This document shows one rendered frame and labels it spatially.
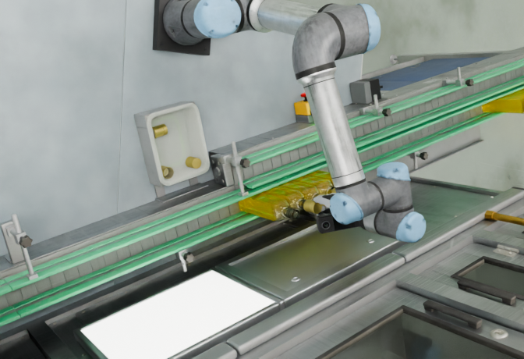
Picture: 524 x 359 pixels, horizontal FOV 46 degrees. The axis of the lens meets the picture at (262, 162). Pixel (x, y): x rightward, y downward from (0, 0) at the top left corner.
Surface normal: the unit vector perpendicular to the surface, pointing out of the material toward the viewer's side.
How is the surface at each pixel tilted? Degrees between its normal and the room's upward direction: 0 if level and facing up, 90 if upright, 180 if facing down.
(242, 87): 0
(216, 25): 10
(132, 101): 0
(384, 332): 90
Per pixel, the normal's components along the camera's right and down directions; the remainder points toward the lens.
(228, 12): 0.44, 0.18
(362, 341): -0.18, -0.95
